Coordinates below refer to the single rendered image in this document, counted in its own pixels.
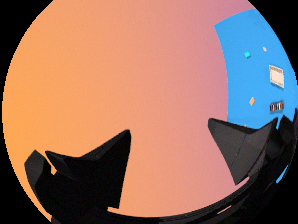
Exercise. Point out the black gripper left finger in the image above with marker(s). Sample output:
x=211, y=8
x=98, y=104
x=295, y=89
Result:
x=102, y=170

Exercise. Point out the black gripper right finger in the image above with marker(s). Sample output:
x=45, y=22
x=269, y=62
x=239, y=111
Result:
x=240, y=146

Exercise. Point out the cyan rectangular block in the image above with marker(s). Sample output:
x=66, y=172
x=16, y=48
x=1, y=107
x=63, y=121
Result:
x=247, y=54

